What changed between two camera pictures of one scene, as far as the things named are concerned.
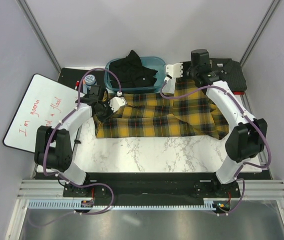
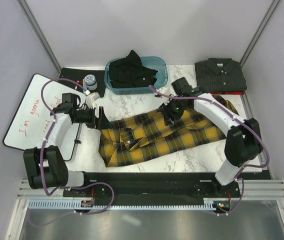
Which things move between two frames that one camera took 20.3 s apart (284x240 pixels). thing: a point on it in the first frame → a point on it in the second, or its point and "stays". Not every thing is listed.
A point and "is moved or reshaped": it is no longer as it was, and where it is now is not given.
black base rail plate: x=152 y=189 stays
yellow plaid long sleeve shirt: x=182 y=108 is moved or reshaped
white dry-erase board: x=45 y=103 stays
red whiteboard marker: x=77 y=84 stays
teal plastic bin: x=156 y=63 stays
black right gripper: x=184 y=65 → x=165 y=109
